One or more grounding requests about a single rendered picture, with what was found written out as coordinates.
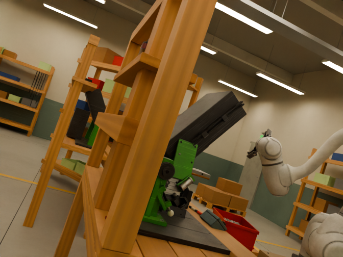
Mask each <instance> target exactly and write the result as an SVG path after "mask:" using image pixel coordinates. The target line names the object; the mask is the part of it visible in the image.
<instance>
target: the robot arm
mask: <svg viewBox="0 0 343 257"><path fill-rule="evenodd" d="M262 134H264V135H263V137H262V138H260V139H259V140H257V142H256V146H255V147H254V149H253V150H251V151H249V150H247V151H248V152H247V153H248V155H247V157H248V158H249V159H251V158H252V157H254V156H257V152H258V153H259V156H260V160H261V164H262V172H263V177H264V181H265V183H266V186H267V188H268V190H269V191H270V193H271V194H272V195H274V196H278V197H281V196H285V195H286V194H287V193H288V191H289V186H290V185H293V183H294V182H295V181H296V180H298V179H301V178H304V177H306V176H308V175H310V174H311V173H313V172H314V171H315V170H316V169H318V168H319V167H320V165H321V164H322V163H323V162H324V161H325V160H326V159H327V158H329V157H330V156H331V155H332V154H333V153H334V152H335V151H336V150H337V149H338V148H339V147H340V146H342V145H343V128H342V129H340V130H338V131H337V132H336V133H334V134H333V135H332V136H331V137H330V138H329V139H328V140H327V141H326V142H325V143H324V144H323V145H322V146H321V147H320V148H319V149H318V150H317V151H316V152H315V154H314V155H313V156H312V157H311V158H310V159H309V160H308V161H307V162H306V163H305V164H303V165H301V166H299V167H292V166H290V165H288V164H284V163H283V159H282V145H281V143H280V142H279V141H278V140H277V139H275V138H273V137H271V134H272V131H271V130H270V129H267V131H266V132H262ZM291 257H343V206H342V208H341V209H340V211H339V213H338V214H337V213H334V214H326V213H323V212H321V213H318V214H316V215H315V216H313V217H312V218H311V220H310V221H309V223H308V225H307V228H306V230H305V233H304V236H303V240H302V244H301V249H300V252H299V255H298V254H295V253H293V254H292V256H291Z"/></svg>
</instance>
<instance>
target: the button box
mask: <svg viewBox="0 0 343 257"><path fill-rule="evenodd" d="M200 217H201V218H202V219H203V220H204V221H205V222H206V223H207V224H209V225H210V226H211V227H212V228H215V229H219V230H223V231H226V230H227V228H226V227H225V225H224V223H223V222H222V221H221V219H220V218H219V217H218V216H216V215H215V214H214V213H213V212H211V211H210V210H208V209H207V210H206V211H205V212H204V213H202V214H201V215H200Z"/></svg>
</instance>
